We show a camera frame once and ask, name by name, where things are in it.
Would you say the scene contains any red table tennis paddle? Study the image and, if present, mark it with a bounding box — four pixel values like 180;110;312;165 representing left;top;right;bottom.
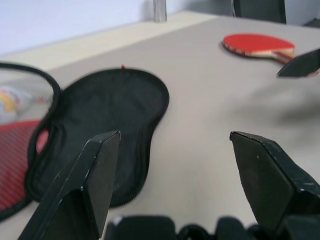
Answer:
222;33;298;62

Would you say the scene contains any black and red paddle case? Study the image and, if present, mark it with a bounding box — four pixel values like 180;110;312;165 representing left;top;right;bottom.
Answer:
0;62;170;222

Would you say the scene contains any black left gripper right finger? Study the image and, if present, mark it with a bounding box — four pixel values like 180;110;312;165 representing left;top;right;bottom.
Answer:
229;130;320;232

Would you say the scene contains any silver metal pole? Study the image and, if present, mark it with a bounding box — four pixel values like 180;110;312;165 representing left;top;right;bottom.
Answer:
152;0;168;24

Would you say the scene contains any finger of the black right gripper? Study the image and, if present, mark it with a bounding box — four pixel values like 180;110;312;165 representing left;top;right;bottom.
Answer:
276;47;320;78

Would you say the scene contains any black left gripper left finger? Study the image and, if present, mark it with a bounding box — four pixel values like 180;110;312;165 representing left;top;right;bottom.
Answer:
18;130;122;240

